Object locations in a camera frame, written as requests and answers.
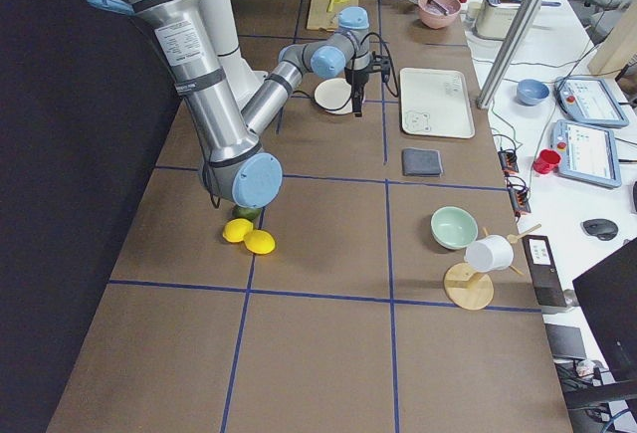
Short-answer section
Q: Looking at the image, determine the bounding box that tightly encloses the beige round plate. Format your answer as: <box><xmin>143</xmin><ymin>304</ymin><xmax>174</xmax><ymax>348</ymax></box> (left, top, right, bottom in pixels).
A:
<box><xmin>314</xmin><ymin>78</ymin><xmax>354</xmax><ymax>115</ymax></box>

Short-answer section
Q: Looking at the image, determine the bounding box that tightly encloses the yellow lemon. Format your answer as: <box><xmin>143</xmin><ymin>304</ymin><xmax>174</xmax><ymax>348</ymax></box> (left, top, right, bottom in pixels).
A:
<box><xmin>222</xmin><ymin>218</ymin><xmax>254</xmax><ymax>243</ymax></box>
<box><xmin>243</xmin><ymin>229</ymin><xmax>276</xmax><ymax>255</ymax></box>

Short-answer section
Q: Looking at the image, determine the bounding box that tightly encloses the teach pendant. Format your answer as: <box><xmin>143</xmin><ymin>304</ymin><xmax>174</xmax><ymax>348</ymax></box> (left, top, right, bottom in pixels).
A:
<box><xmin>554</xmin><ymin>76</ymin><xmax>629</xmax><ymax>128</ymax></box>
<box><xmin>551</xmin><ymin>119</ymin><xmax>622</xmax><ymax>188</ymax></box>

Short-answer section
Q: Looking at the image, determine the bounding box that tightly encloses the white toaster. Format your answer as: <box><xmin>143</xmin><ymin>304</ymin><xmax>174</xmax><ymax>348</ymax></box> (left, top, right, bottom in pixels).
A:
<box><xmin>474</xmin><ymin>0</ymin><xmax>524</xmax><ymax>41</ymax></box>

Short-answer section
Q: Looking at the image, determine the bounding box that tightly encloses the mint green bowl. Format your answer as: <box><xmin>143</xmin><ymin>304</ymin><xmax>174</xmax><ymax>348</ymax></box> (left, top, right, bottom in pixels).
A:
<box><xmin>430</xmin><ymin>206</ymin><xmax>478</xmax><ymax>250</ymax></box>

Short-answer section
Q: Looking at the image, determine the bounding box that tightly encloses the pink bowl with ice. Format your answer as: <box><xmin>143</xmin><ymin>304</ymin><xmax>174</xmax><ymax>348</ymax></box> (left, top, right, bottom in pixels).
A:
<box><xmin>418</xmin><ymin>0</ymin><xmax>461</xmax><ymax>29</ymax></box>

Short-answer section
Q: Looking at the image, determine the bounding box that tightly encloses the white bear serving tray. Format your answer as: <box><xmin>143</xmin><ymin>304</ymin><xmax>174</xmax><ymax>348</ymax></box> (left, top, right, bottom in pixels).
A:
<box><xmin>399</xmin><ymin>68</ymin><xmax>475</xmax><ymax>139</ymax></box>

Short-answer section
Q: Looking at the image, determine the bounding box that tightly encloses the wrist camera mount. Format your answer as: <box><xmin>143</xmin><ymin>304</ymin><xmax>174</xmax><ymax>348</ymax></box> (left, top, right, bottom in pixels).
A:
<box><xmin>368</xmin><ymin>52</ymin><xmax>392</xmax><ymax>84</ymax></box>

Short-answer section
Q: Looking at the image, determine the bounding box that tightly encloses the red cup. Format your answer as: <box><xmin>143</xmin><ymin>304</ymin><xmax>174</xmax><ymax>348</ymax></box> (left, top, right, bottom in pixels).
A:
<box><xmin>532</xmin><ymin>149</ymin><xmax>561</xmax><ymax>174</ymax></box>

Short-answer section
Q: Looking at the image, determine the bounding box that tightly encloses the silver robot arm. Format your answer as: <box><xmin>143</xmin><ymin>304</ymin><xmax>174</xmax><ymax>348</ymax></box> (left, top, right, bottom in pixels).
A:
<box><xmin>87</xmin><ymin>0</ymin><xmax>371</xmax><ymax>208</ymax></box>

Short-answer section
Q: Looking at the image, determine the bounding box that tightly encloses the white mug on stand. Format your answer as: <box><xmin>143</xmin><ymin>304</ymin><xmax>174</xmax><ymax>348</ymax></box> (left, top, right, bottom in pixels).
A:
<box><xmin>464</xmin><ymin>235</ymin><xmax>514</xmax><ymax>273</ymax></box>

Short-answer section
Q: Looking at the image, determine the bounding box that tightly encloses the folded grey cloth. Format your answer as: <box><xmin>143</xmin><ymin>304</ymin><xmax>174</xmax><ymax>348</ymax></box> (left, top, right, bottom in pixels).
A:
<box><xmin>401</xmin><ymin>148</ymin><xmax>443</xmax><ymax>177</ymax></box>

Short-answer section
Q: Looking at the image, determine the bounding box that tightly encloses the wooden mug tree stand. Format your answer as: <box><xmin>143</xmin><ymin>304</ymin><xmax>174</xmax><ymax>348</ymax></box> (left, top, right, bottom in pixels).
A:
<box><xmin>444</xmin><ymin>224</ymin><xmax>541</xmax><ymax>311</ymax></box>

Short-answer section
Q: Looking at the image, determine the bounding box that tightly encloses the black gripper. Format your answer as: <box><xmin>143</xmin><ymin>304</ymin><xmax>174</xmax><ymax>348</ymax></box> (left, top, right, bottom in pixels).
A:
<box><xmin>344</xmin><ymin>54</ymin><xmax>372</xmax><ymax>117</ymax></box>

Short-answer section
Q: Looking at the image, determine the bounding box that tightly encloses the black computer mouse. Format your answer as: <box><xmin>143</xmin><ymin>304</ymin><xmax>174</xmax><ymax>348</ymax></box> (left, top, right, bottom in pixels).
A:
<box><xmin>581</xmin><ymin>218</ymin><xmax>619</xmax><ymax>241</ymax></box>

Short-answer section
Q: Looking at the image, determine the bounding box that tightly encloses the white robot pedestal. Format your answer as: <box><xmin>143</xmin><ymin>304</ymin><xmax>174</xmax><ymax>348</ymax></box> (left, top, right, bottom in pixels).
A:
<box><xmin>200</xmin><ymin>0</ymin><xmax>267</xmax><ymax>108</ymax></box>

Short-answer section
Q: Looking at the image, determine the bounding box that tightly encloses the black box with label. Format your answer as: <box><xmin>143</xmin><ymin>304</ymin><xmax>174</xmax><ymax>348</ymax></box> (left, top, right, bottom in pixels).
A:
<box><xmin>523</xmin><ymin>235</ymin><xmax>569</xmax><ymax>314</ymax></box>

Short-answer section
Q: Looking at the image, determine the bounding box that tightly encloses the black monitor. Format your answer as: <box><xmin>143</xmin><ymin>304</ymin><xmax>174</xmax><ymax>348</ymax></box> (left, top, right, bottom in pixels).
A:
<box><xmin>564</xmin><ymin>240</ymin><xmax>636</xmax><ymax>413</ymax></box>

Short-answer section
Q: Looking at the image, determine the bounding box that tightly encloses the aluminium frame post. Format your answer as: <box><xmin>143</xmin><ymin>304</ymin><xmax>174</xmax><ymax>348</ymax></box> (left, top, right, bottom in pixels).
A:
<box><xmin>477</xmin><ymin>0</ymin><xmax>543</xmax><ymax>109</ymax></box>

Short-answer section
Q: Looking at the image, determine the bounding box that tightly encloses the green avocado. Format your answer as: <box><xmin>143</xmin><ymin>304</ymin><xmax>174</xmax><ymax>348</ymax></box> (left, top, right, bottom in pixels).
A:
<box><xmin>232</xmin><ymin>205</ymin><xmax>262</xmax><ymax>221</ymax></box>

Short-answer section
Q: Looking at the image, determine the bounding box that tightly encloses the yellow lemon lower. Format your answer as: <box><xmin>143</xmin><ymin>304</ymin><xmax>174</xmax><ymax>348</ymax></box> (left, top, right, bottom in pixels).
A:
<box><xmin>243</xmin><ymin>229</ymin><xmax>276</xmax><ymax>255</ymax></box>

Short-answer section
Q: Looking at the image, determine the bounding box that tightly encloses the blue bowl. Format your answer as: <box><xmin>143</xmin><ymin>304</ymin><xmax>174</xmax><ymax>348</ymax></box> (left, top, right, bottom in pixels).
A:
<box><xmin>516</xmin><ymin>79</ymin><xmax>550</xmax><ymax>106</ymax></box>

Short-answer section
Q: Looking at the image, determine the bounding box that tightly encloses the yellow lemon upper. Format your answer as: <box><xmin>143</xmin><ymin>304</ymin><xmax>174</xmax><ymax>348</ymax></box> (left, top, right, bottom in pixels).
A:
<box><xmin>222</xmin><ymin>218</ymin><xmax>254</xmax><ymax>243</ymax></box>

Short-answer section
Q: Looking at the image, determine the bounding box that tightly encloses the wooden cutting board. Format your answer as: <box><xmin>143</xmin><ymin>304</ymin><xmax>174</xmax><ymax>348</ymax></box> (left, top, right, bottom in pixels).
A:
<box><xmin>306</xmin><ymin>0</ymin><xmax>359</xmax><ymax>31</ymax></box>

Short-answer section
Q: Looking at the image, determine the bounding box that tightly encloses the teach pendant near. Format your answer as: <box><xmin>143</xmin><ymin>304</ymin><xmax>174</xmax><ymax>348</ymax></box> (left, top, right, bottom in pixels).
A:
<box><xmin>551</xmin><ymin>119</ymin><xmax>622</xmax><ymax>188</ymax></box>

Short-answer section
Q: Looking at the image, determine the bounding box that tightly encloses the teach pendant far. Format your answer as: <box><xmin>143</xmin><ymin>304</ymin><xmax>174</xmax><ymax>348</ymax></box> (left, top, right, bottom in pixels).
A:
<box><xmin>554</xmin><ymin>76</ymin><xmax>629</xmax><ymax>128</ymax></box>

